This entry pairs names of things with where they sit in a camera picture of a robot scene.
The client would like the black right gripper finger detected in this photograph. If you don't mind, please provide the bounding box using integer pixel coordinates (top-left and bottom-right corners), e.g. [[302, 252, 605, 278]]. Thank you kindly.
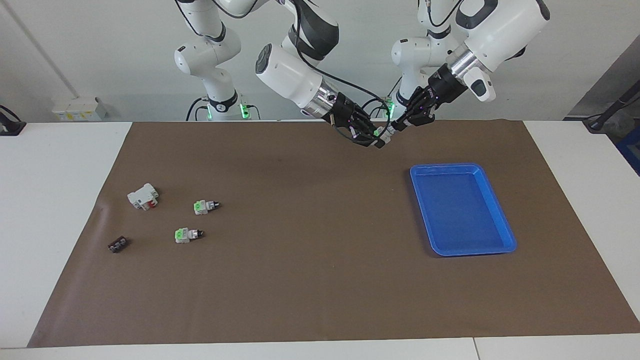
[[345, 130, 387, 149], [357, 112, 384, 140]]

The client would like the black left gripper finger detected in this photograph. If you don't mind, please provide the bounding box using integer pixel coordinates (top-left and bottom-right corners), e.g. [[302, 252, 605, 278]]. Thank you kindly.
[[410, 106, 436, 127], [392, 87, 431, 132]]

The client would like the blue plastic tray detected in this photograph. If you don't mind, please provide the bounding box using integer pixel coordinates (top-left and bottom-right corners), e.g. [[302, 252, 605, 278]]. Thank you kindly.
[[410, 163, 517, 257]]

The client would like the brown table mat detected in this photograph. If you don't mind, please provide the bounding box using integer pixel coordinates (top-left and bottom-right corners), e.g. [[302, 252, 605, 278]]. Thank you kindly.
[[27, 119, 640, 348]]

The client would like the black stand pole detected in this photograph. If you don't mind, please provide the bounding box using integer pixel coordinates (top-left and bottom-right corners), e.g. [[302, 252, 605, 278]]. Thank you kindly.
[[582, 80, 640, 133]]

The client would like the blue crate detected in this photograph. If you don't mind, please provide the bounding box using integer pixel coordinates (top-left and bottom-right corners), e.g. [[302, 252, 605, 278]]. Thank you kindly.
[[616, 127, 640, 176]]

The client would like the white circuit breaker red lever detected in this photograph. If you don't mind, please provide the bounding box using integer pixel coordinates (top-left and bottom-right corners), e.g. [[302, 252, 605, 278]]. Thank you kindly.
[[127, 183, 160, 211]]

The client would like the black arm base cable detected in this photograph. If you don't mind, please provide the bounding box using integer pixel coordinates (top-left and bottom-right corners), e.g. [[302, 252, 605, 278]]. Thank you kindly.
[[186, 96, 207, 122], [361, 97, 391, 119]]

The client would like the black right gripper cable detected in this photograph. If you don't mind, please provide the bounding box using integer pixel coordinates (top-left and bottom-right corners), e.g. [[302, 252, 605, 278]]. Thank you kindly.
[[287, 0, 394, 143]]

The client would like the white wall cable duct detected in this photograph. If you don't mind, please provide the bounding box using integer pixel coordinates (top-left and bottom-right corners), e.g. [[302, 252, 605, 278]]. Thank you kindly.
[[7, 0, 81, 99]]

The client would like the black clamp mount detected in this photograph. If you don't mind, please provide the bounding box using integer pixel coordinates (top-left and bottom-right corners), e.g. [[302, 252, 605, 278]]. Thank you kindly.
[[0, 105, 27, 137]]

